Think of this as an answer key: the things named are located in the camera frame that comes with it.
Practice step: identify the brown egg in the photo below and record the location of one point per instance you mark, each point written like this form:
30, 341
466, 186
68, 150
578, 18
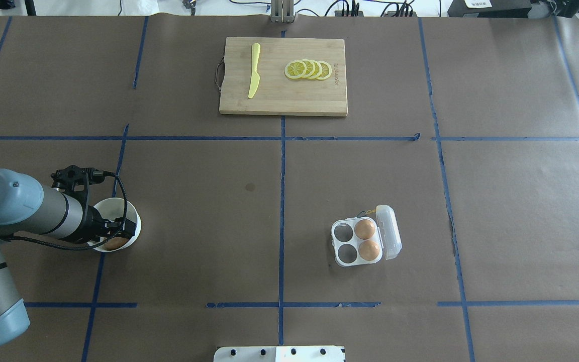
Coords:
369, 250
115, 243
365, 229

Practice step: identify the white bowl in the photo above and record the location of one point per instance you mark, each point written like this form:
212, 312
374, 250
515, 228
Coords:
128, 208

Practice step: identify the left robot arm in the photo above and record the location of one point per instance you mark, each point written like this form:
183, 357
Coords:
57, 216

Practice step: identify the yellow plastic knife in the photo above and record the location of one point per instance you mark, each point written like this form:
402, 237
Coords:
254, 76

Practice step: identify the aluminium frame post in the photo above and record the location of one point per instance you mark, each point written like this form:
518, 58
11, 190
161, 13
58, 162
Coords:
282, 11

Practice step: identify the orange black usb hub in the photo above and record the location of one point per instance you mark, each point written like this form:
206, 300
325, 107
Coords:
392, 9

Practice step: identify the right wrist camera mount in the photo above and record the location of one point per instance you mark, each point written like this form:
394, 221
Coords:
75, 181

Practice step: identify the black box device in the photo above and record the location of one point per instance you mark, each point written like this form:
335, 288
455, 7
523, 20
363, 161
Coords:
489, 9

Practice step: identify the wooden cutting board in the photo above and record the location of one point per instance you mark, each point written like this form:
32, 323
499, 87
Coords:
278, 95

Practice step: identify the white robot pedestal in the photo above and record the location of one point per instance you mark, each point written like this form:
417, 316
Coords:
281, 353

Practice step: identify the clear plastic egg box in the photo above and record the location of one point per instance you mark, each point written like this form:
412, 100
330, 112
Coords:
345, 243

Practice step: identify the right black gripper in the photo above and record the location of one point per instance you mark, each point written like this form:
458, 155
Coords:
93, 224

